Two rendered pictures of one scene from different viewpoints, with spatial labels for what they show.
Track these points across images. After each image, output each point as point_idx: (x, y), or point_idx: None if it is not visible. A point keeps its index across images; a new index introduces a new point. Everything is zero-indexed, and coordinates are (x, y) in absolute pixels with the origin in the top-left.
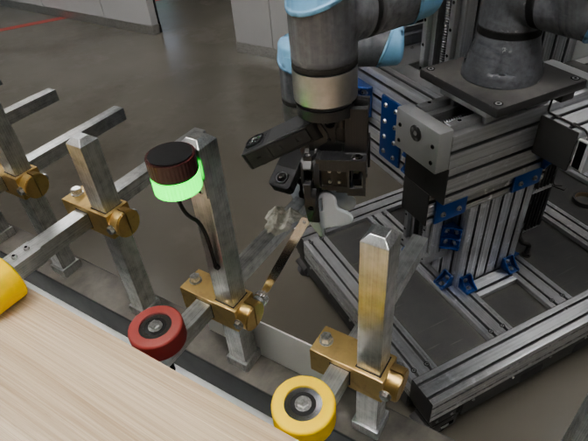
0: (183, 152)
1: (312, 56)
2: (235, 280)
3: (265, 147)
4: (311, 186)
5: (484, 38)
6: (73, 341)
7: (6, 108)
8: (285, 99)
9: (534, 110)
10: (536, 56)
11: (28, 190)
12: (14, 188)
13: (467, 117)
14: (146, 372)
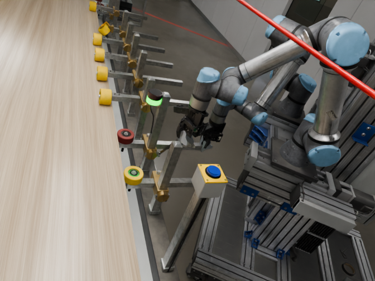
0: (158, 93)
1: (195, 91)
2: (153, 141)
3: (178, 108)
4: (180, 125)
5: (291, 139)
6: (107, 121)
7: (155, 60)
8: (213, 108)
9: (296, 178)
10: (303, 157)
11: (135, 83)
12: (133, 81)
13: (267, 159)
14: (113, 139)
